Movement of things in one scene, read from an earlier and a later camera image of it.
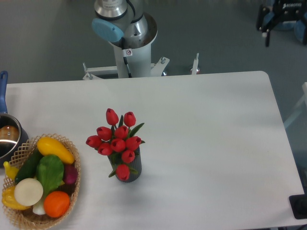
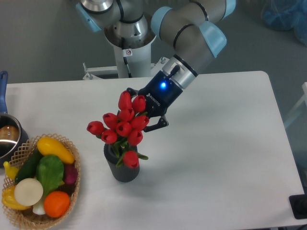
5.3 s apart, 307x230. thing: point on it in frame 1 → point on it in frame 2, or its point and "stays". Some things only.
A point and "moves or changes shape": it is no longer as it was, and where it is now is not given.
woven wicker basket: x=45 y=186 stays
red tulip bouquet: x=119 y=142 moves or changes shape
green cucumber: x=28 y=169 stays
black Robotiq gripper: x=282 y=11 → x=160 y=91
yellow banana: x=12 y=171 stays
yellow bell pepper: x=9 y=200 stays
